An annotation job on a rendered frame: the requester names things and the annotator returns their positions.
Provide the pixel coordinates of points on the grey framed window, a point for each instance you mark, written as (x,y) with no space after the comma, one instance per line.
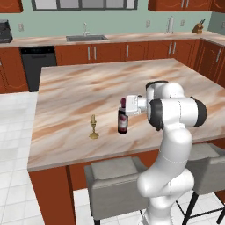
(85,4)

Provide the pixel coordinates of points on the grey upholstered bar stool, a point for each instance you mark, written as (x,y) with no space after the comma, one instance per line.
(209,172)
(117,187)

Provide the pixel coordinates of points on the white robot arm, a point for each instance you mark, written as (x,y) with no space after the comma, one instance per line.
(172,146)

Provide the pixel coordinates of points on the black countertop appliance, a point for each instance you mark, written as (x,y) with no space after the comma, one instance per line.
(5,31)

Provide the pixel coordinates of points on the white wall socket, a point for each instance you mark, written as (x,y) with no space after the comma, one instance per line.
(148,23)
(20,27)
(223,24)
(182,23)

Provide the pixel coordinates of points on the black dishwasher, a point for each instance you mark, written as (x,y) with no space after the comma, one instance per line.
(38,67)

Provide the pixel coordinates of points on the dark red wine bottle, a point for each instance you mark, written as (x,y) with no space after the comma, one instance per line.
(122,123)

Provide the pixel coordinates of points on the red-brown base cupboard run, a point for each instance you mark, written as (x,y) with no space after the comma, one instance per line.
(13,70)
(212,61)
(132,51)

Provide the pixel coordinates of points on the wooden knife block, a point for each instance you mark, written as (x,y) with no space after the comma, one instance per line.
(198,28)

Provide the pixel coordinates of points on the steel sink basin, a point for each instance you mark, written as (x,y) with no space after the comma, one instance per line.
(86,38)

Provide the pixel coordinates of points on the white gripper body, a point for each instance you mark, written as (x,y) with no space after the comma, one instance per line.
(132,105)

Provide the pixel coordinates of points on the brass candlestick with candle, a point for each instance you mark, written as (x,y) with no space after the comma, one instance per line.
(93,129)

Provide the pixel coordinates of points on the red-brown wall cupboard run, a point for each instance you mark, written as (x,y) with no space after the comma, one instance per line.
(181,4)

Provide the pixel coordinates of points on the silver tap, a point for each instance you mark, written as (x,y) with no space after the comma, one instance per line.
(85,29)

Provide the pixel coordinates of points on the red-brown island counter cabinet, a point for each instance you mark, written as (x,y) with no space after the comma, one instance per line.
(52,193)

